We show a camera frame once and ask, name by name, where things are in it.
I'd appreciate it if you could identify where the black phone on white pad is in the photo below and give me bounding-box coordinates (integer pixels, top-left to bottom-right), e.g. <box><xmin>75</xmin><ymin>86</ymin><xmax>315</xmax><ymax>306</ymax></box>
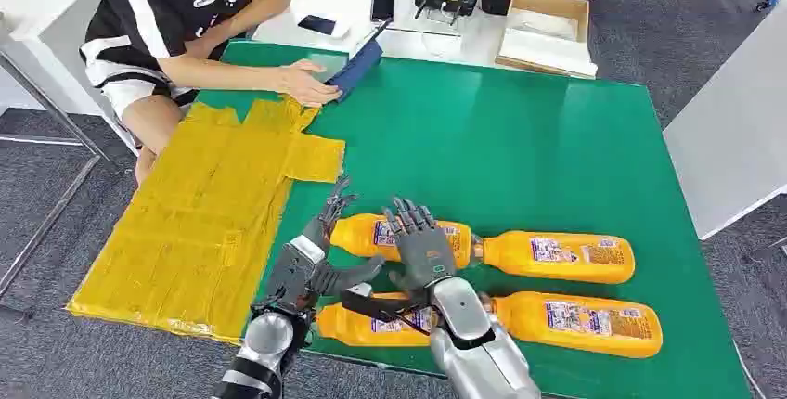
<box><xmin>289</xmin><ymin>10</ymin><xmax>353</xmax><ymax>42</ymax></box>

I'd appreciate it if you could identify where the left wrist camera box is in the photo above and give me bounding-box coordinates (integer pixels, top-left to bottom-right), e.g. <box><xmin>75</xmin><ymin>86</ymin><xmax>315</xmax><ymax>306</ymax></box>
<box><xmin>290</xmin><ymin>234</ymin><xmax>327</xmax><ymax>265</ymax></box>

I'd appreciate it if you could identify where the orange drink bottle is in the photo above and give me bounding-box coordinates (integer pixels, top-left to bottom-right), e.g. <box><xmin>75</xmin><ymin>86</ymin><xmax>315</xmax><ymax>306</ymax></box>
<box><xmin>330</xmin><ymin>213</ymin><xmax>476</xmax><ymax>268</ymax></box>
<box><xmin>488</xmin><ymin>290</ymin><xmax>664</xmax><ymax>360</ymax></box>
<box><xmin>316</xmin><ymin>292</ymin><xmax>439</xmax><ymax>349</ymax></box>
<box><xmin>471</xmin><ymin>231</ymin><xmax>637</xmax><ymax>286</ymax></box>

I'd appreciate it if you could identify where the metal table frame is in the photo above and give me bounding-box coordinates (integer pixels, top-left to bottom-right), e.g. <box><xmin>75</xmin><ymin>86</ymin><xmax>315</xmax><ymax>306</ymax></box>
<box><xmin>0</xmin><ymin>50</ymin><xmax>117</xmax><ymax>301</ymax></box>

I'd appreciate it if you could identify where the person's right hand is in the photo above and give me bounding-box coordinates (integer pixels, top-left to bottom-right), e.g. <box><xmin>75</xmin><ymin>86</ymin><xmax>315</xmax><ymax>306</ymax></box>
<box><xmin>275</xmin><ymin>58</ymin><xmax>343</xmax><ymax>109</ymax></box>

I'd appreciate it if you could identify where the white charging cable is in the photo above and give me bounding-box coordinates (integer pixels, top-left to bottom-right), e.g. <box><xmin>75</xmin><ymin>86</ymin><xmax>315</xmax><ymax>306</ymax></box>
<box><xmin>419</xmin><ymin>13</ymin><xmax>465</xmax><ymax>58</ymax></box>

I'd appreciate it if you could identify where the white foam sheet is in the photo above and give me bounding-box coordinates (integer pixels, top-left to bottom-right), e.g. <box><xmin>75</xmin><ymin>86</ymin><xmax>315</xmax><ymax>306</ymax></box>
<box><xmin>497</xmin><ymin>27</ymin><xmax>599</xmax><ymax>79</ymax></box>

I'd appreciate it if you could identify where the cardboard box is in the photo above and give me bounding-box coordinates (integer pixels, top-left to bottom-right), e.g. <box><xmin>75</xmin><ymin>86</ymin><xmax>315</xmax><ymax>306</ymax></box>
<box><xmin>494</xmin><ymin>0</ymin><xmax>600</xmax><ymax>80</ymax></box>

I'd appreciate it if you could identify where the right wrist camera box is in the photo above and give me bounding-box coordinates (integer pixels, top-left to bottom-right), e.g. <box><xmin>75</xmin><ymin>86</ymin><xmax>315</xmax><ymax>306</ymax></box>
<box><xmin>340</xmin><ymin>283</ymin><xmax>432</xmax><ymax>334</ymax></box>

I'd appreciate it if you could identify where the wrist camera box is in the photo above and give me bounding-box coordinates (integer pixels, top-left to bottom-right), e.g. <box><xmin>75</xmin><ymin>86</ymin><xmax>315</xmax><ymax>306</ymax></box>
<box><xmin>340</xmin><ymin>283</ymin><xmax>432</xmax><ymax>334</ymax></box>
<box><xmin>290</xmin><ymin>234</ymin><xmax>327</xmax><ymax>265</ymax></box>

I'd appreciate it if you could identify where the green table mat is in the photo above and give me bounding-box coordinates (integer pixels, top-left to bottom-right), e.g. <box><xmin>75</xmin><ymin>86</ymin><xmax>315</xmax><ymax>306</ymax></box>
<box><xmin>195</xmin><ymin>39</ymin><xmax>755</xmax><ymax>399</ymax></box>

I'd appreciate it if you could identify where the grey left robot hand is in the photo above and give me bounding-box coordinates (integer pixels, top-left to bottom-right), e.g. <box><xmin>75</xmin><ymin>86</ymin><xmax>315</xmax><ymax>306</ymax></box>
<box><xmin>268</xmin><ymin>176</ymin><xmax>387</xmax><ymax>318</ymax></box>

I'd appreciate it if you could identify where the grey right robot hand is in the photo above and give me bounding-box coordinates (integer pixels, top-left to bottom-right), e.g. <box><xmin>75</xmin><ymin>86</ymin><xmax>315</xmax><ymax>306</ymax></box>
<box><xmin>381</xmin><ymin>197</ymin><xmax>459</xmax><ymax>293</ymax></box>

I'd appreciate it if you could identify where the person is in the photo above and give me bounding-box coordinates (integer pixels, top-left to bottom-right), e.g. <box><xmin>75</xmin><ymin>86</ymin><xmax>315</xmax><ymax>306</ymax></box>
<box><xmin>79</xmin><ymin>0</ymin><xmax>343</xmax><ymax>187</ymax></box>

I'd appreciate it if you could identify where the blue folio tablet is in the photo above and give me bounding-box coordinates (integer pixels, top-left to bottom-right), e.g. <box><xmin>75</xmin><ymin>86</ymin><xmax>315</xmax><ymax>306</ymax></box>
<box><xmin>305</xmin><ymin>17</ymin><xmax>395</xmax><ymax>104</ymax></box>

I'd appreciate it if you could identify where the white side table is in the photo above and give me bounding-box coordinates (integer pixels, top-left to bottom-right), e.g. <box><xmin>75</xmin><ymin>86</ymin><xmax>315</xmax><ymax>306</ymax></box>
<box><xmin>662</xmin><ymin>0</ymin><xmax>787</xmax><ymax>242</ymax></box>

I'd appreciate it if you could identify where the yellow taped sheet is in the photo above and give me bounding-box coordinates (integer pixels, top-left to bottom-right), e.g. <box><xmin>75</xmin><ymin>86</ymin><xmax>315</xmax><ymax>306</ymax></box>
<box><xmin>65</xmin><ymin>96</ymin><xmax>347</xmax><ymax>346</ymax></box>

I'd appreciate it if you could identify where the white cloth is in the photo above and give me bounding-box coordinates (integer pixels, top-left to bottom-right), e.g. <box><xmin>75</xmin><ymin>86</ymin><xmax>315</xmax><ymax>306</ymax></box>
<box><xmin>509</xmin><ymin>8</ymin><xmax>580</xmax><ymax>42</ymax></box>

